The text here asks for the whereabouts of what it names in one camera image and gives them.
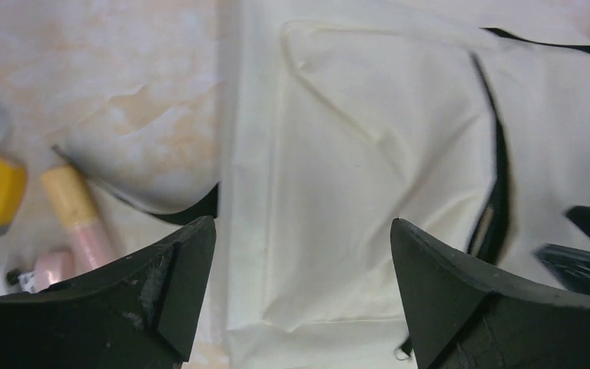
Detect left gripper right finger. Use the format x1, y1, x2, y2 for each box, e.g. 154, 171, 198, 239
390, 219, 590, 368

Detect pink orange highlighter pen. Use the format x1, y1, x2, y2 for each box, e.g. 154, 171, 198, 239
40, 165, 117, 272

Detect cream canvas backpack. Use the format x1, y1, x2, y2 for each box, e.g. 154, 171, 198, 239
78, 0, 590, 369

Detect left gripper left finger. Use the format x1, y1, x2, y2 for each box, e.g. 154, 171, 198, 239
0, 217, 216, 368

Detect pink white correction tape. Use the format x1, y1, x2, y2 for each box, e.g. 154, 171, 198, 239
0, 249, 76, 296

